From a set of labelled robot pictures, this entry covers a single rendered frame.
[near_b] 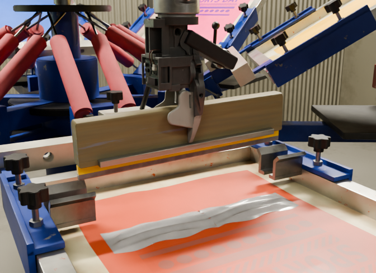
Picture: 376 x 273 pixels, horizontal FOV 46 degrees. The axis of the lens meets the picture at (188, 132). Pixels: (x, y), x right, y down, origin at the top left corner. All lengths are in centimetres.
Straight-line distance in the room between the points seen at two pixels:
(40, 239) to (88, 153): 15
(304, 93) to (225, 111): 420
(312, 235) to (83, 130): 40
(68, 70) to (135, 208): 56
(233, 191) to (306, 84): 413
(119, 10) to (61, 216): 345
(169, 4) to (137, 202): 37
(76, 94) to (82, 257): 61
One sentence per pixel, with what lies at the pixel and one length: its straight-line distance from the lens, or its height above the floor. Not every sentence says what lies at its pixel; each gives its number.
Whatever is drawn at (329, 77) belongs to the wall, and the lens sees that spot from 516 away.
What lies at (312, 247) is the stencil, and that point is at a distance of 73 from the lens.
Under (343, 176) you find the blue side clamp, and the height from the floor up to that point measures 100.
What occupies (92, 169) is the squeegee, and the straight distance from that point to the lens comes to 74.
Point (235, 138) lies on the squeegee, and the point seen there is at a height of 108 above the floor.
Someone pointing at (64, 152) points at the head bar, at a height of 102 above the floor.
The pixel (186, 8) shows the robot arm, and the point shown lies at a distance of 73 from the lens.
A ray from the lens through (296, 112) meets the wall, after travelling 499.
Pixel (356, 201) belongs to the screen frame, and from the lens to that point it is 87.
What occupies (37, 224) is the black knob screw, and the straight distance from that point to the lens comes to 70.
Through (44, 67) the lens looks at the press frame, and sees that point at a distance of 151.
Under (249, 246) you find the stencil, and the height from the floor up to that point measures 95.
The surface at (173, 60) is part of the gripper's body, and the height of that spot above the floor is 123.
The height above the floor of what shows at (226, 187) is 95.
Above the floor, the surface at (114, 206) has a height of 95.
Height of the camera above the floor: 131
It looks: 15 degrees down
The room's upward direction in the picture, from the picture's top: straight up
